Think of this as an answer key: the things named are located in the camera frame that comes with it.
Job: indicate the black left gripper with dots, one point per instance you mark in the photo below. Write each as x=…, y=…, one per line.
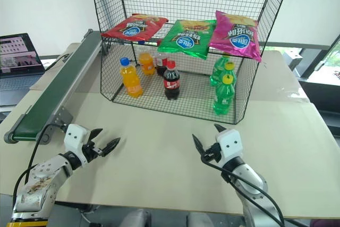
x=91, y=151

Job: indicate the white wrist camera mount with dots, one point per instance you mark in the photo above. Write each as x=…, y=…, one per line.
x=230, y=144
x=74, y=138

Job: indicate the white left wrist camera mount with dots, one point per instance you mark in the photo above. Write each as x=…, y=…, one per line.
x=74, y=138

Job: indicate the cola bottle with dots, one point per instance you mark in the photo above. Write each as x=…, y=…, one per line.
x=160, y=65
x=172, y=83

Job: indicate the green chips bag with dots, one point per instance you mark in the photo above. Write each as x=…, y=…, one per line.
x=184, y=41

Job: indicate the orange-capped orange soda bottle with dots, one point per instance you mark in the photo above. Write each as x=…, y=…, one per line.
x=146, y=65

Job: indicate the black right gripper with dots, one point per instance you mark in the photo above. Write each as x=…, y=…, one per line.
x=213, y=152

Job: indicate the red chips bag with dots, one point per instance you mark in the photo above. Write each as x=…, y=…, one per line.
x=134, y=29

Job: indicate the green conveyor belt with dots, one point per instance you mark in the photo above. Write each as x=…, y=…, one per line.
x=57, y=83

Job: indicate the open laptop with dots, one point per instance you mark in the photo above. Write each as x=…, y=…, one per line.
x=18, y=57

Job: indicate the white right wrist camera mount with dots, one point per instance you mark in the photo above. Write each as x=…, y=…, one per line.
x=230, y=144

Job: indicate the green soda bottle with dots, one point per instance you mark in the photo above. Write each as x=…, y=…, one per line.
x=230, y=74
x=223, y=98
x=217, y=71

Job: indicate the pink chips bag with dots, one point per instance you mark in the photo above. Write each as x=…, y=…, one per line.
x=236, y=38

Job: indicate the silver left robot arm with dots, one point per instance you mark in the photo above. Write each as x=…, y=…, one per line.
x=40, y=181

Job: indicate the blue-capped orange soda bottle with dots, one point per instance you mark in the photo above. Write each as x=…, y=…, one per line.
x=130, y=80

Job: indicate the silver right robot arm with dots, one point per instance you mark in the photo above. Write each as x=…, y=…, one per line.
x=252, y=181

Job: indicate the black window frame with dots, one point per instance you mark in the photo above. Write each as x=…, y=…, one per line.
x=300, y=45

